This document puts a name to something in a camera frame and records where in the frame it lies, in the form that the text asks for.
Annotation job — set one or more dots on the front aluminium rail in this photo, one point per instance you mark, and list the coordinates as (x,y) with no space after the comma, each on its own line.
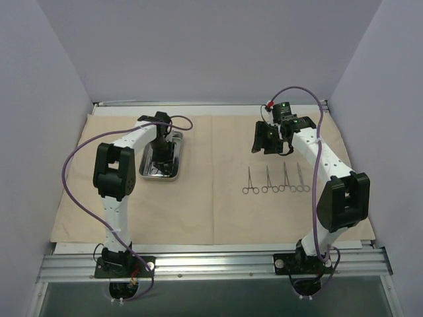
(74,268)

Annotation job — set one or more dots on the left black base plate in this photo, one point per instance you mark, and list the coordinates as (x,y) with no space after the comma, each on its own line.
(121,267)

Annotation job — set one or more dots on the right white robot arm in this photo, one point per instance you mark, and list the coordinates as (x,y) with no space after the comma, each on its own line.
(340,196)

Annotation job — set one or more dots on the steel forceps with ring handles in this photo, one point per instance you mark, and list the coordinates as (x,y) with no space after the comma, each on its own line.
(286,185)

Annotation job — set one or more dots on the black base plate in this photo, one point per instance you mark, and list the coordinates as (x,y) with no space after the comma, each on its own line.
(121,267)
(297,264)

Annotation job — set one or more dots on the beige cloth kit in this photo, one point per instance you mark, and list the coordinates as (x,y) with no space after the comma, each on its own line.
(205,204)

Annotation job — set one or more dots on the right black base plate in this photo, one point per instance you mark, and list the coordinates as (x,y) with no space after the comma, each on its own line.
(297,264)

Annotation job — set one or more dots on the back aluminium rail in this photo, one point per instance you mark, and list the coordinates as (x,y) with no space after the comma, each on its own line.
(169,103)

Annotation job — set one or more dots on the steel instrument tray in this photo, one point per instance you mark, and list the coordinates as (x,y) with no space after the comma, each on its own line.
(176,158)

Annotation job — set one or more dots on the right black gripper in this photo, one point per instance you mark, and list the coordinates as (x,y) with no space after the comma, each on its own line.
(262,137)

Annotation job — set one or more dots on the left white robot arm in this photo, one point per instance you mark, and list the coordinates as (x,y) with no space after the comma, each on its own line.
(115,177)

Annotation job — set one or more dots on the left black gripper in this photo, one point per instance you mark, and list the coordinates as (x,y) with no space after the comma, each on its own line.
(160,158)

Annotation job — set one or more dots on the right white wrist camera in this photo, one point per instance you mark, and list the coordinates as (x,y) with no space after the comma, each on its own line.
(269,104)

